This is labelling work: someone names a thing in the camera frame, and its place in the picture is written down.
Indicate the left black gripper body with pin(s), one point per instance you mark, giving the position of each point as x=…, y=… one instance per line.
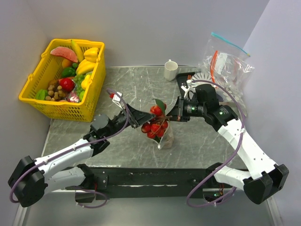
x=119, y=123

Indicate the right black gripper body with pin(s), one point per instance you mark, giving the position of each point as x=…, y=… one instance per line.
x=190, y=109

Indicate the red toy strawberries bunch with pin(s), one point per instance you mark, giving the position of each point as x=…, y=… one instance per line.
x=157, y=127

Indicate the polka dot zip bag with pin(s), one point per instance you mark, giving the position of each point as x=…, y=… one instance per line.
x=157, y=140

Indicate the red toy apple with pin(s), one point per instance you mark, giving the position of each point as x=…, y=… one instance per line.
x=67, y=84

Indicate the toy pineapple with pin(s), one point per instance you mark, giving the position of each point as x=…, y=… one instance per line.
x=167, y=140

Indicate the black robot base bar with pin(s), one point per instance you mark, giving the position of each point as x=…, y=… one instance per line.
x=142, y=182

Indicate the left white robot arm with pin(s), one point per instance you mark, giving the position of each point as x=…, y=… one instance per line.
x=34, y=178

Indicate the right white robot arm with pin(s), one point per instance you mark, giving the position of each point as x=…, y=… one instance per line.
x=249, y=168

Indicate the clear zip bag orange seal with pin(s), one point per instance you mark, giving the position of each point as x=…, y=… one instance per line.
x=231, y=72

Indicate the clear zip bag blue seal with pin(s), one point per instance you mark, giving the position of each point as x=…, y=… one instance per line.
x=216, y=45

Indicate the black plastic tray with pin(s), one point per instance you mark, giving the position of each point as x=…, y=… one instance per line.
x=181, y=79

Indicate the striped white plate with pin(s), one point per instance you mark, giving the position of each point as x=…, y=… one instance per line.
x=201, y=78

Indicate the white ceramic mug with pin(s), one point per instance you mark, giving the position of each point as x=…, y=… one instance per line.
x=170, y=70

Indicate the green toy apple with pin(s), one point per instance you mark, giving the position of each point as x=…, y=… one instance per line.
x=81, y=95

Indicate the yellow toy lemon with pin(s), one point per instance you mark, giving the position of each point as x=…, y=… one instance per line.
x=87, y=80

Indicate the green toy grapes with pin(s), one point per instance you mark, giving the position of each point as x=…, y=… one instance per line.
x=78, y=80

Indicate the yellow toy banana bunch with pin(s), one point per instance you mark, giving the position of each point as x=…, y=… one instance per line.
x=84, y=67

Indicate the yellow plastic basket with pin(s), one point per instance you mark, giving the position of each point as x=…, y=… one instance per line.
x=50, y=68

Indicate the green toy bell pepper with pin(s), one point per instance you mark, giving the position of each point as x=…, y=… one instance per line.
x=68, y=72

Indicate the brown toy longan bunch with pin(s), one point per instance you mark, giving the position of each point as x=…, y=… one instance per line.
x=55, y=92

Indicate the yellow toy bell pepper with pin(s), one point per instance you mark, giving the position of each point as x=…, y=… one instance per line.
x=91, y=54

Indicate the orange toy peach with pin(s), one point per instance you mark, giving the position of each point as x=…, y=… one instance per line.
x=66, y=63

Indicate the green toy starfruit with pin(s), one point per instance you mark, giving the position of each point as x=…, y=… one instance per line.
x=41, y=94

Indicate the toy watermelon slice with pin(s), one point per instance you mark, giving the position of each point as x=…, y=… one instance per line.
x=66, y=53

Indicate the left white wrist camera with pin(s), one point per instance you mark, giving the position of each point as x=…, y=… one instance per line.
x=118, y=100

